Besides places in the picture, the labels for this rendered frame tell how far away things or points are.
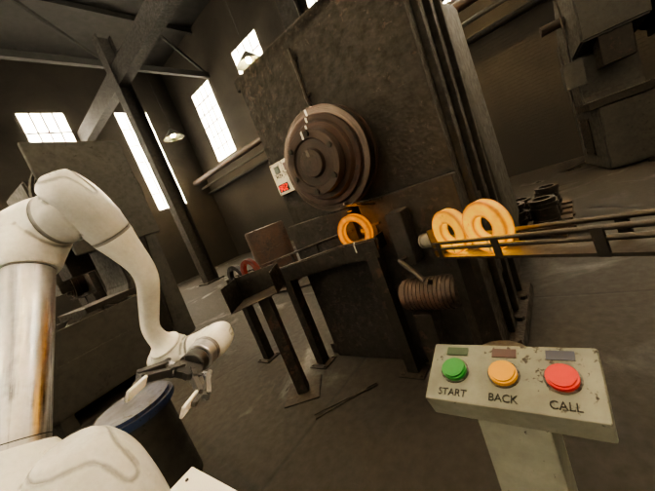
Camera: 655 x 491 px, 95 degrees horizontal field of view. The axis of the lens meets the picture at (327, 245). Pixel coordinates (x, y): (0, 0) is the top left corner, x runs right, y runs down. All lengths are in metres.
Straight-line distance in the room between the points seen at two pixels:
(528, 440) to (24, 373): 0.92
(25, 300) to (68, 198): 0.24
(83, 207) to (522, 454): 0.99
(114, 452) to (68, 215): 0.52
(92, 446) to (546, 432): 0.69
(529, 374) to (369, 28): 1.31
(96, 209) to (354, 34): 1.16
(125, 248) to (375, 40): 1.18
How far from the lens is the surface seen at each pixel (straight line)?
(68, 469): 0.68
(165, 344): 1.16
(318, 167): 1.32
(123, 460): 0.69
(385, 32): 1.46
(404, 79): 1.40
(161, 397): 1.59
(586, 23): 5.25
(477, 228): 0.99
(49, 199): 0.92
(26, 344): 0.90
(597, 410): 0.55
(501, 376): 0.57
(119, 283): 4.01
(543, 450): 0.62
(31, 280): 0.95
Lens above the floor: 0.96
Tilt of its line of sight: 9 degrees down
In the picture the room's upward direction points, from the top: 21 degrees counter-clockwise
